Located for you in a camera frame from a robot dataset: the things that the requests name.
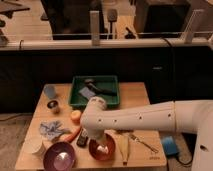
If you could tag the red bowl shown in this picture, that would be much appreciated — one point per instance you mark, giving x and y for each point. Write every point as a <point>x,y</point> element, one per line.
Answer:
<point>99,155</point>

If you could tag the blue crumpled cloth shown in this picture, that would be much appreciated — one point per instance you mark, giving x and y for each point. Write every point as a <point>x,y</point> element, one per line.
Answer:
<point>52,130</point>

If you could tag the black brush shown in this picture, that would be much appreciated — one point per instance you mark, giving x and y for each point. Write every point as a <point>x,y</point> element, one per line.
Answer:
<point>100,88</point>

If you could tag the blue sponge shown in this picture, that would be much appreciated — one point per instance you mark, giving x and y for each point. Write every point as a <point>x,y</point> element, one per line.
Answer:
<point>87,93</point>

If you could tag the small metal cup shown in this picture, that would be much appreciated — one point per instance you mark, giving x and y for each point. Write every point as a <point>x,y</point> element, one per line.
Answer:
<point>53,106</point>

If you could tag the green plastic tray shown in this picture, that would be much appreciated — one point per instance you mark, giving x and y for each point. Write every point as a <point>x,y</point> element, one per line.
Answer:
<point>77,101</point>

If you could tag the metal fork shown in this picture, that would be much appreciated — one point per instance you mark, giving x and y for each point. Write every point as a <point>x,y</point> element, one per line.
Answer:
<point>136,139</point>

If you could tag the white cup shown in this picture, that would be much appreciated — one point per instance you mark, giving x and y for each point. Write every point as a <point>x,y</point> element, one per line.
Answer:
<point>34,146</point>

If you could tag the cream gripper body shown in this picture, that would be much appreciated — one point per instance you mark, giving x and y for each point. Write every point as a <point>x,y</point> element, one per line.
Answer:
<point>102,145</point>

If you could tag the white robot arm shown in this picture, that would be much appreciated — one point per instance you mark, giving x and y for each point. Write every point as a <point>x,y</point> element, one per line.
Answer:
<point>191,116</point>

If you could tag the orange fruit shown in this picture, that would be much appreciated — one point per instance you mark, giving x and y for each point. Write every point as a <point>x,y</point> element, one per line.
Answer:
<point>76,116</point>

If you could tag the blue object on floor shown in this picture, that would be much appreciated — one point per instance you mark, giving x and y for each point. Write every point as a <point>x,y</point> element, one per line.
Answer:
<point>169,146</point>

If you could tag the wooden spatula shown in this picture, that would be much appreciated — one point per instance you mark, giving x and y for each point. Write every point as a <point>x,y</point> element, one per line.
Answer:
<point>124,148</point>

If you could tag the purple bowl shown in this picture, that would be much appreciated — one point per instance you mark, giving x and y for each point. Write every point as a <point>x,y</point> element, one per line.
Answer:
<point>59,157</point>

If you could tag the orange carrot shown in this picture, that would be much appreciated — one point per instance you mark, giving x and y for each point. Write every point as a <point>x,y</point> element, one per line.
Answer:
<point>73,135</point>

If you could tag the wooden board table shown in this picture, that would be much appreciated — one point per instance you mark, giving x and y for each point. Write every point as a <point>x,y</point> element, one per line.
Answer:
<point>140,158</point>

